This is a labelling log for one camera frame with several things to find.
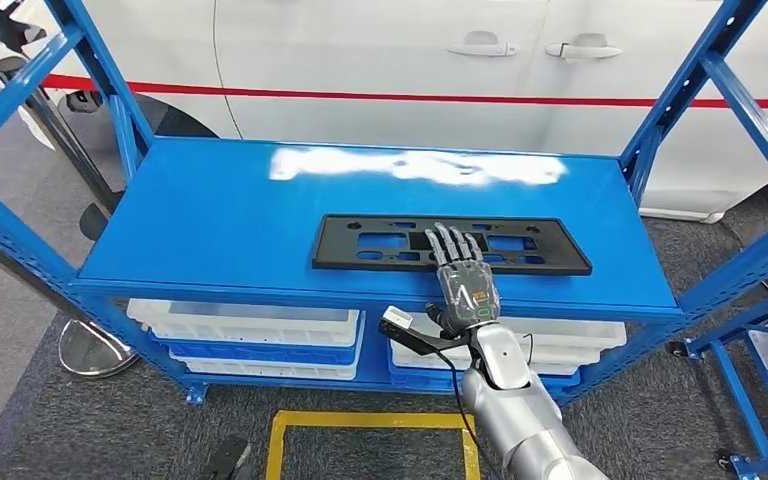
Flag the blue metal shelf rack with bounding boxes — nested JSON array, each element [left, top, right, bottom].
[[665, 274, 768, 480], [0, 0, 768, 407]]

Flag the black plastic plate bracket part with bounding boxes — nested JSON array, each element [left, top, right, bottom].
[[311, 213, 594, 278]]

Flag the white car with red stripe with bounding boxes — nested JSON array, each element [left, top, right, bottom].
[[0, 0, 768, 223]]

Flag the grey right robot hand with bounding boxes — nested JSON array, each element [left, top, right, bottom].
[[423, 223, 501, 336]]

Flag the black robot foot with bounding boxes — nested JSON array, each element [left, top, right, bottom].
[[199, 435, 253, 480]]

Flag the blue plastic bin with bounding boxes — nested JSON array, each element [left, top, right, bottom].
[[150, 329, 367, 367], [387, 360, 583, 393]]

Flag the chrome stanchion post with base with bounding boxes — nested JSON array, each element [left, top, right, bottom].
[[0, 218, 139, 380], [0, 56, 124, 243]]

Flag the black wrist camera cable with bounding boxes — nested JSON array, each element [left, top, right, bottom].
[[433, 349, 486, 480]]

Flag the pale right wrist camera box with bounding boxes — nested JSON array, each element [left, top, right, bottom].
[[378, 304, 425, 342]]

